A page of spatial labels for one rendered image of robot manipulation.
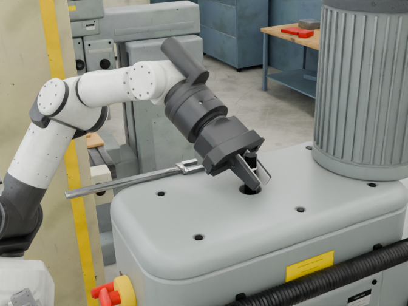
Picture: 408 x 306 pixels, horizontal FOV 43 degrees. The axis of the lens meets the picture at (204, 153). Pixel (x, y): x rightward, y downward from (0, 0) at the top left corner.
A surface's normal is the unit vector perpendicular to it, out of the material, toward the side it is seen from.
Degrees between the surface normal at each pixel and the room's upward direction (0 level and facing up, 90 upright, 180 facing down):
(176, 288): 90
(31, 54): 90
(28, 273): 58
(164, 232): 0
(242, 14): 90
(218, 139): 31
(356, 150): 90
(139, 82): 80
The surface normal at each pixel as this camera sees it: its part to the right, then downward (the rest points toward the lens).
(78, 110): 0.63, 0.40
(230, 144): 0.34, -0.64
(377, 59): -0.28, 0.41
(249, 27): 0.44, 0.37
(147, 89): -0.62, 0.18
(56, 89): -0.61, -0.28
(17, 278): 0.62, -0.26
